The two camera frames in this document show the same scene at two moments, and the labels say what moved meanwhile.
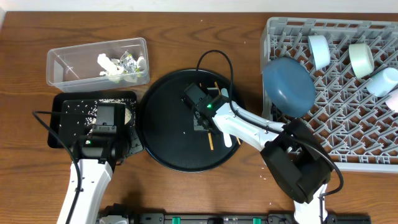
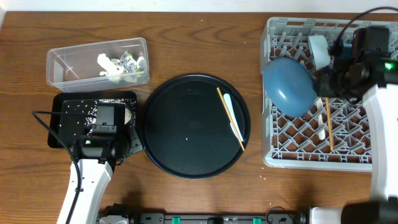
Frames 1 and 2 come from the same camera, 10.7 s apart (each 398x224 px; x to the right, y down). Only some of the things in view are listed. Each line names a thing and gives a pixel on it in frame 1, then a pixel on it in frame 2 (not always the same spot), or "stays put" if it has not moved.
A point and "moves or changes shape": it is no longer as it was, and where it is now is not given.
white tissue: x=141 y=63 stays put
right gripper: x=198 y=117 -> x=321 y=86
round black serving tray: x=165 y=122 moves or changes shape
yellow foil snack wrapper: x=129 y=63 stays put
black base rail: x=236 y=218 stays put
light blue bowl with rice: x=319 y=49 stays put
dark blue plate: x=290 y=84 stays put
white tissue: x=111 y=66 stays put
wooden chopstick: x=209 y=134 -> x=329 y=125
